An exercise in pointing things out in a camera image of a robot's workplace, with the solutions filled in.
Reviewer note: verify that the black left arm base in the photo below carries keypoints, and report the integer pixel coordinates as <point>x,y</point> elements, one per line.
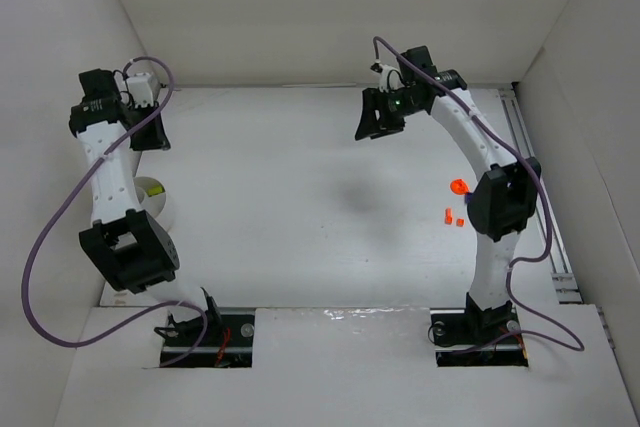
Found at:
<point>226,347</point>

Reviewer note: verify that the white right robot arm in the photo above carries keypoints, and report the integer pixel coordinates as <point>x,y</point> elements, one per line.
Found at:
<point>499,206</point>

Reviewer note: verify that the orange round lego piece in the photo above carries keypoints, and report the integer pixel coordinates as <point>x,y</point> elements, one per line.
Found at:
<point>460,187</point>

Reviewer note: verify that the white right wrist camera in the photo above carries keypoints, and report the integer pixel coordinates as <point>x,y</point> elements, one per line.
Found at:
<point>389,77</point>

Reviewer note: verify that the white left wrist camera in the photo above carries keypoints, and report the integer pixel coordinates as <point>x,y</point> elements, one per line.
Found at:
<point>144,89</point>

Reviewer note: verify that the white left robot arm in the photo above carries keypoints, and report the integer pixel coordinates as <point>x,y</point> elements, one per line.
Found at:
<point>128,245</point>

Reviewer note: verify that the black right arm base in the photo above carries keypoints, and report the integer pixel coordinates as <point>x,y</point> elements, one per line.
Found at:
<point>459,343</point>

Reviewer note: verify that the lime green lego brick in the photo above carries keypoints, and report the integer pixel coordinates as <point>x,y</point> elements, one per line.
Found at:
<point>155,190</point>

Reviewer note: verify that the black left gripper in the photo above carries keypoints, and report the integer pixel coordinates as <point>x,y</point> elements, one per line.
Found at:
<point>151,132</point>

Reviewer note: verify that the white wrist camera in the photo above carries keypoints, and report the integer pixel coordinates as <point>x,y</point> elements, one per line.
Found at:
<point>144,89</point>
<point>389,77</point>

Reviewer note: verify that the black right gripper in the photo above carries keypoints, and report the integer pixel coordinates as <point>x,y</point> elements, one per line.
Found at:
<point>382,110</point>

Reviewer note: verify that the white divided round container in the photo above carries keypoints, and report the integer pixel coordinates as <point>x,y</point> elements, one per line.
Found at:
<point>157,199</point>

